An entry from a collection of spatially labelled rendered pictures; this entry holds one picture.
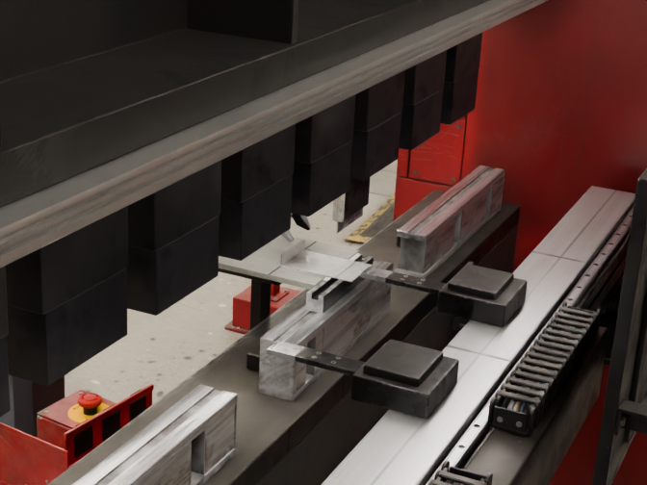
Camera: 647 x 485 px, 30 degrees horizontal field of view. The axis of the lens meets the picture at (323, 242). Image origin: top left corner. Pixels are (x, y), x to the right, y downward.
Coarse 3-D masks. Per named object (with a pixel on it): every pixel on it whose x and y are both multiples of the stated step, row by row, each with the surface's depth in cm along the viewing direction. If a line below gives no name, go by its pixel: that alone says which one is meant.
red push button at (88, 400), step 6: (84, 396) 195; (90, 396) 195; (96, 396) 195; (78, 402) 194; (84, 402) 194; (90, 402) 194; (96, 402) 194; (84, 408) 195; (90, 408) 194; (96, 408) 196; (90, 414) 195
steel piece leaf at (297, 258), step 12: (288, 252) 202; (300, 252) 207; (312, 252) 207; (288, 264) 202; (300, 264) 202; (312, 264) 202; (324, 264) 202; (336, 264) 203; (348, 264) 203; (336, 276) 198
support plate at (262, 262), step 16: (272, 240) 212; (304, 240) 213; (256, 256) 205; (272, 256) 205; (336, 256) 206; (352, 256) 207; (240, 272) 200; (256, 272) 198; (272, 272) 198; (288, 272) 198; (304, 272) 199; (304, 288) 195
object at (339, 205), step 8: (352, 184) 193; (360, 184) 197; (368, 184) 200; (352, 192) 194; (360, 192) 197; (368, 192) 200; (336, 200) 192; (344, 200) 192; (352, 200) 195; (360, 200) 198; (368, 200) 201; (336, 208) 193; (344, 208) 192; (352, 208) 196; (360, 208) 199; (336, 216) 193; (344, 216) 193; (352, 216) 199; (360, 216) 202; (344, 224) 196
